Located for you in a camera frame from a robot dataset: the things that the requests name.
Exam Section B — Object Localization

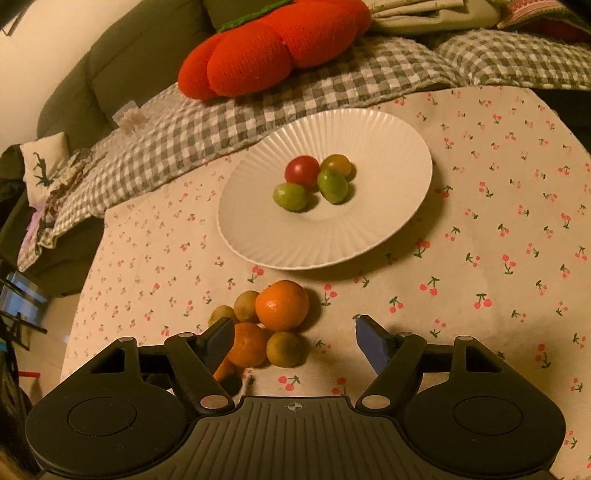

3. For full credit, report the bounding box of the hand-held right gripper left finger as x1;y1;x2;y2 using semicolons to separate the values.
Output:
88;318;235;414

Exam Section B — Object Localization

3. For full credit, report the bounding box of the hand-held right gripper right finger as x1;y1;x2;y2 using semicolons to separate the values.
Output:
355;315;506;411

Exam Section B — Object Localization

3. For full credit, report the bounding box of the large orange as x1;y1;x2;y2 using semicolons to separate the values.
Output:
255;280;310;332

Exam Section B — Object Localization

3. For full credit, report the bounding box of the white ribbed plate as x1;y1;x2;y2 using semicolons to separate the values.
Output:
217;109;433;271

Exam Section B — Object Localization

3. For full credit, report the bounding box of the cherry-print tablecloth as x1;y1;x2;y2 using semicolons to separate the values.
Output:
60;85;591;480

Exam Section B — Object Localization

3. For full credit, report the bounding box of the yellow-orange cherry tomato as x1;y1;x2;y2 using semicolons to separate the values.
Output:
320;154;354;181

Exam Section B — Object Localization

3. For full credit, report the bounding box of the red cherry tomato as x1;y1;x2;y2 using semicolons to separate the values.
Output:
284;155;321;188

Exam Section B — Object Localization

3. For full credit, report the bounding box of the dark metal rack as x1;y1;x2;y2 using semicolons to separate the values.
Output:
0;263;49;354

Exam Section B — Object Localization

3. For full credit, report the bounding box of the white fluffy tuft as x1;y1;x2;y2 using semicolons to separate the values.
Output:
115;107;145;136

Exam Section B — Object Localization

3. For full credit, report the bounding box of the grey gingham blanket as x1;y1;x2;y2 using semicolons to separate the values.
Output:
18;28;591;273

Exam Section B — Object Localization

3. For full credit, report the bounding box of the white printed cloth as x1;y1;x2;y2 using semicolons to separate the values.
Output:
18;131;71;208

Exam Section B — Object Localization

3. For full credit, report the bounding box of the olive green sofa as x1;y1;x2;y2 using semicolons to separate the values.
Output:
0;0;222;296

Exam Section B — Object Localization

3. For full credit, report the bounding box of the red knitted tomato cushion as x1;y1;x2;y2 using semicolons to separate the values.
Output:
178;0;373;100

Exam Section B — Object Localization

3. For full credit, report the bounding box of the beige folded cloth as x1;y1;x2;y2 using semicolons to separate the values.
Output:
369;0;513;36

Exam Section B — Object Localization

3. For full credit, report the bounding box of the colourful crochet cloth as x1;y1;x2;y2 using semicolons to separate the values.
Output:
496;0;591;31

